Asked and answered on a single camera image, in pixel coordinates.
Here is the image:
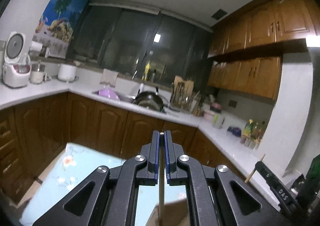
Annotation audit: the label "wooden chopstick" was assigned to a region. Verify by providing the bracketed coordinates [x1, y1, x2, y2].
[244, 154, 266, 183]
[158, 132, 165, 225]

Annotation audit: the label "dark kitchen window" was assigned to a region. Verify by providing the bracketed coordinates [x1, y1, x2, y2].
[67, 6, 211, 87]

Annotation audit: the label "cardboard box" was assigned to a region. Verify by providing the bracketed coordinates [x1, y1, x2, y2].
[146, 198, 190, 225]

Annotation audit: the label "floral light blue tablecloth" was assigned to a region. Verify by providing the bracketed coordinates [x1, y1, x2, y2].
[20, 143, 186, 225]

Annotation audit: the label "dark blue small container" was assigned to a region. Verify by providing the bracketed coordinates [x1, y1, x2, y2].
[227, 126, 242, 137]

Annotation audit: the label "green yellow drink bottle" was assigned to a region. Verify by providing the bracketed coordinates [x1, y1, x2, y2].
[242, 119, 254, 138]

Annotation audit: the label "pink lidded bowl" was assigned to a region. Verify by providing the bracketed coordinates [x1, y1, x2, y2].
[203, 102, 222, 122]

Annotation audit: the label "purple plastic basin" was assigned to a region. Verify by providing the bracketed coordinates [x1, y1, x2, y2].
[98, 88, 120, 101]

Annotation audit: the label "black wok pan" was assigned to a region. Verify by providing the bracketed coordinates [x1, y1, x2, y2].
[133, 86, 169, 112]

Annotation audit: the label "wooden knife block rack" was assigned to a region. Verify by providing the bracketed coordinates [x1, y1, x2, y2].
[169, 75, 194, 112]

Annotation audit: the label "pink hanging dish cloth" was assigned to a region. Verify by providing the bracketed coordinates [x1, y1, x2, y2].
[99, 69, 119, 87]

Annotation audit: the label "white round pot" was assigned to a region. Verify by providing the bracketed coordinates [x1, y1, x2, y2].
[57, 64, 77, 82]

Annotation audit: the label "yellow dish soap bottle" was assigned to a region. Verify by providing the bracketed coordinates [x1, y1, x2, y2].
[143, 61, 151, 81]

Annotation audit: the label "glass jar with metal lid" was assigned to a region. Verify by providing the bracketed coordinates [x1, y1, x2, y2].
[29, 61, 45, 84]

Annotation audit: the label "white rice cooker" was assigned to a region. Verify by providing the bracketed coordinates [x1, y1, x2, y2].
[3, 31, 30, 88]

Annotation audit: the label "paper towel roll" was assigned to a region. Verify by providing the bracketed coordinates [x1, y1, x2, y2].
[29, 41, 43, 53]

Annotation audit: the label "upper wooden wall cabinets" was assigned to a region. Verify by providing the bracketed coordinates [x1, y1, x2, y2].
[207, 0, 319, 99]

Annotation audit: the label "tropical fruit wall poster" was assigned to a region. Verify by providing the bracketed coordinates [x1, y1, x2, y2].
[33, 0, 89, 59]

